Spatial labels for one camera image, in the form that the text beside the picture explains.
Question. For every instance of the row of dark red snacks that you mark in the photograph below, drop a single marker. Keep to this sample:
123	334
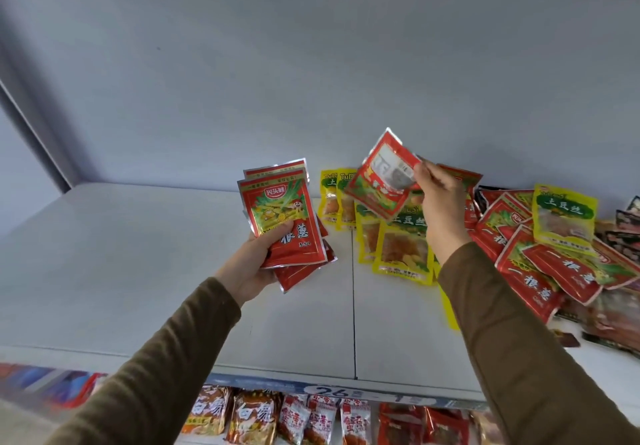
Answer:
425	427

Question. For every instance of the dark maroon snack packet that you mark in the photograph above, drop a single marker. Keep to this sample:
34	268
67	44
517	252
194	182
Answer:
566	338

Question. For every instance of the pile of red snack packets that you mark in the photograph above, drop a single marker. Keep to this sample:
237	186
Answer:
530	279

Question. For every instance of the pile of yellow snack packets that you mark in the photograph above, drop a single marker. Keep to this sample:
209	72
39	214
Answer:
400	254

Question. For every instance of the white metal shelf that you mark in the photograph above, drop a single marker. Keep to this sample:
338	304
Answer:
125	269

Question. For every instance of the person's left forearm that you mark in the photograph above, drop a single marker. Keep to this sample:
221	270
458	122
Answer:
150	384

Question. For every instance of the red foil snack packet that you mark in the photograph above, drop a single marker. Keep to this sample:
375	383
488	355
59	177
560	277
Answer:
380	184
280	199
300	274

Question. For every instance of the person's right hand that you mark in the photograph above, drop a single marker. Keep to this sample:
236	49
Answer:
445	214

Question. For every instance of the row of white red snacks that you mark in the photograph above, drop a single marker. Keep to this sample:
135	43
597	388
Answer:
325	422

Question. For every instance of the person's right forearm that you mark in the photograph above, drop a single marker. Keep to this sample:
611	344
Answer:
525	359

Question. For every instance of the person's left hand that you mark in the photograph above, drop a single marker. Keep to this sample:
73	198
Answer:
245	274

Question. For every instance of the pile of black red snacks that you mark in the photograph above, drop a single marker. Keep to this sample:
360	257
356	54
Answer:
627	239

